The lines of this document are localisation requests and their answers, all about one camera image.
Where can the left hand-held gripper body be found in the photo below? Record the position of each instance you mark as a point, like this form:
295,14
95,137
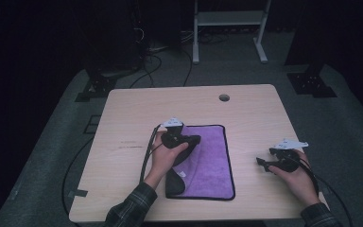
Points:
173,140

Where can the white metal stand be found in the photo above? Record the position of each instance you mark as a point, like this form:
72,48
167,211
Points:
230,18

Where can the black stand with square base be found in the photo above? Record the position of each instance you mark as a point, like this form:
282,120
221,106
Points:
312,82

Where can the grey floor tape strip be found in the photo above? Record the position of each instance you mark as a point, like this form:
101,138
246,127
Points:
77,193

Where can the person's right hand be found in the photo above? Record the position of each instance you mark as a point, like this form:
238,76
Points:
301,183

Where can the black stand with angled base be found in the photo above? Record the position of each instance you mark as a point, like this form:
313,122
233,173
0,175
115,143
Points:
99,85

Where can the purple cloth with black edge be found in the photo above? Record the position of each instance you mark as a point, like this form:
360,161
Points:
211,164

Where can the person's left hand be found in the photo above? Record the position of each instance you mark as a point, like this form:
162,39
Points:
164,159

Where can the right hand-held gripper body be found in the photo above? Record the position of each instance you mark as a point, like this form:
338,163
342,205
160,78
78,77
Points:
288,162

